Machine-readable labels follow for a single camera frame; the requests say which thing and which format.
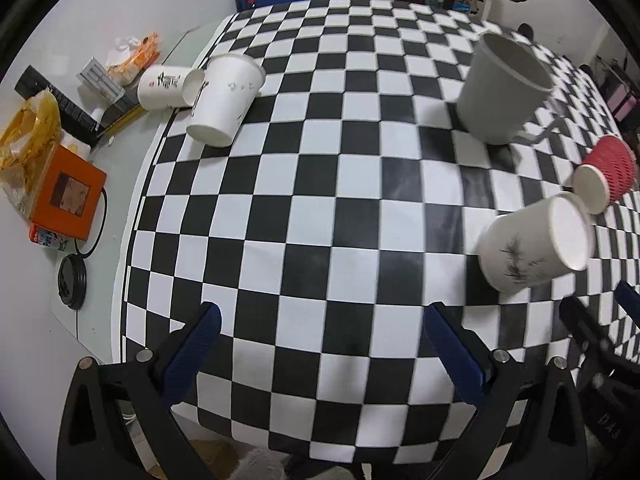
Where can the grey plastic block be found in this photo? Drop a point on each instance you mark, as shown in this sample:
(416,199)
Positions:
(100,80)

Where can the white paper cup black print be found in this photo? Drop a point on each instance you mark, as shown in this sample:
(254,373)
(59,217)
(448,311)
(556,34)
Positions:
(225,102)

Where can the red ribbed paper cup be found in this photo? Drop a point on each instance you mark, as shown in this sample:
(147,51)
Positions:
(607,172)

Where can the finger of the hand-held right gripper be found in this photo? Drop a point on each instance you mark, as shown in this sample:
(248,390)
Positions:
(629,297)
(580,322)

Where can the yellow pencil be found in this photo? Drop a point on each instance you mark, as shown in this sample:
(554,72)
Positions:
(120,122)

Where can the orange box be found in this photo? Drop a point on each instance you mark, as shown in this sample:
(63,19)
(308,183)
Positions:
(67,192)

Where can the long black box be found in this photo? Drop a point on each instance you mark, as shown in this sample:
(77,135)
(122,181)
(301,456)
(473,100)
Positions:
(55,105)

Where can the black white checkered tablecloth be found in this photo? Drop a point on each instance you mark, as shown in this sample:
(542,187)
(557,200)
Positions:
(320,185)

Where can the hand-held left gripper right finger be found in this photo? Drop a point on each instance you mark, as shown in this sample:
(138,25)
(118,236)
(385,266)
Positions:
(455,355)

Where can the white paper cup red print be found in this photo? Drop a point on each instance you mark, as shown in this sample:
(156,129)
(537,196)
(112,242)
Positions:
(162,87)

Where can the pink case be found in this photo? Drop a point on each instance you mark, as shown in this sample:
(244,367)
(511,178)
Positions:
(625,100)

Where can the white bamboo print paper cup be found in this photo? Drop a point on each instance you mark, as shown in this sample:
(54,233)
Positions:
(530,250)

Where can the black cup lid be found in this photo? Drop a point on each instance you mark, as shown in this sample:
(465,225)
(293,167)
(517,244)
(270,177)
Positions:
(71,277)

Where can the yellow plastic bag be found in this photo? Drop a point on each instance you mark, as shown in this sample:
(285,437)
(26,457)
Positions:
(27,145)

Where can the small drink can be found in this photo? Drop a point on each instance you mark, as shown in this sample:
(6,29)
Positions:
(47,237)

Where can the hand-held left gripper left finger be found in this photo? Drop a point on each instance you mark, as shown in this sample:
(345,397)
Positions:
(192,350)

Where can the orange snack packet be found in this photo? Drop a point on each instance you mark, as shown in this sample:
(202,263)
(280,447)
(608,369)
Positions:
(135,60)

